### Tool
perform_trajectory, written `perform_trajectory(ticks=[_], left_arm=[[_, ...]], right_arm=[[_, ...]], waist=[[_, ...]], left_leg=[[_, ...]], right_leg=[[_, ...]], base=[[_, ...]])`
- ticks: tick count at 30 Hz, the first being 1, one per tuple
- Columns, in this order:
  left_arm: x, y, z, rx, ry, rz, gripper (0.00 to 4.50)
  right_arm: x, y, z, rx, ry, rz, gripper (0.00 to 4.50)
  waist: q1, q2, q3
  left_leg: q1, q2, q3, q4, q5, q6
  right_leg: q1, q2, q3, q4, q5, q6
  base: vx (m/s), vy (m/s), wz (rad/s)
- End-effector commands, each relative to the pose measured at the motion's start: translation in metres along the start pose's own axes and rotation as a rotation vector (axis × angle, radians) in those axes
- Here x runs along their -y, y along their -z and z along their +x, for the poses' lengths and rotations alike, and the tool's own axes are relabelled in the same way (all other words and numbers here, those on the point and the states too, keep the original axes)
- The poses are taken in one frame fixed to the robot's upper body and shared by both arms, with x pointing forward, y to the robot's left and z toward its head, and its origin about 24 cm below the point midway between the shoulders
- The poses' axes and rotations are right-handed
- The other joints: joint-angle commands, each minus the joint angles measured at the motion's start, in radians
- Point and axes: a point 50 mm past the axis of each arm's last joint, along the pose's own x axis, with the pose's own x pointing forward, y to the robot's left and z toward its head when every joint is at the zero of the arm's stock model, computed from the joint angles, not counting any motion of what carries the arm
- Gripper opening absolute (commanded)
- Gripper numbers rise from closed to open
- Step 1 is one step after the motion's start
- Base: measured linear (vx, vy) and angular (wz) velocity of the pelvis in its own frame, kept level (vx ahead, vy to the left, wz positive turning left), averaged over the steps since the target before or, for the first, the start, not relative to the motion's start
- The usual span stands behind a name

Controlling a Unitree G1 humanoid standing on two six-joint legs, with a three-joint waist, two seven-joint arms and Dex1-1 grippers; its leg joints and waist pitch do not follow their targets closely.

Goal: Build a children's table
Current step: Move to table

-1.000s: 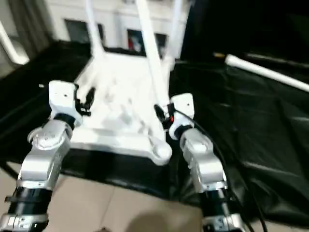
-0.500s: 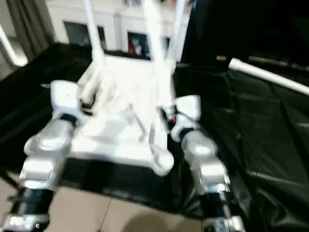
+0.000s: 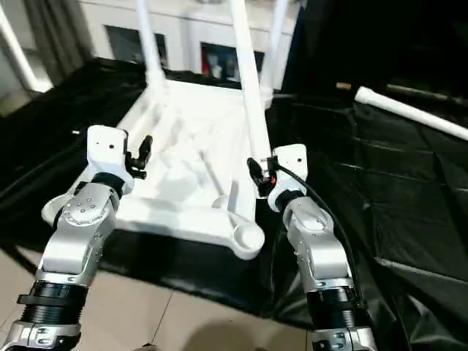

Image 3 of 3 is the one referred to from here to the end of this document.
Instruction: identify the black metal rail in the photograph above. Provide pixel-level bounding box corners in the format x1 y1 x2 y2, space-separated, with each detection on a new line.
388 84 468 102

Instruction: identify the white plastic table leg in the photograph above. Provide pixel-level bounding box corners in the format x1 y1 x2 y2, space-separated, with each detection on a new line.
260 0 291 103
135 0 167 90
355 86 468 141
230 0 273 197

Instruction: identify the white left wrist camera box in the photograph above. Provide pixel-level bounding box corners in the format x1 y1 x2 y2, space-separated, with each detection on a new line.
86 126 136 195

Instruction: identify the white plastic table top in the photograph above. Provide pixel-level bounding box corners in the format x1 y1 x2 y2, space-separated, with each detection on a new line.
40 79 275 262

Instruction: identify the black mat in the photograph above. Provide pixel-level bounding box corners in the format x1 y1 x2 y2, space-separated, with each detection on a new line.
0 58 468 330

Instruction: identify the white glass-door cabinet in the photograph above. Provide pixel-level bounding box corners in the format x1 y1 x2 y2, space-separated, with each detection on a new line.
77 0 301 85

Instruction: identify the grey curtain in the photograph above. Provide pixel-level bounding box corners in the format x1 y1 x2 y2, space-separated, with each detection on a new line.
22 0 92 74

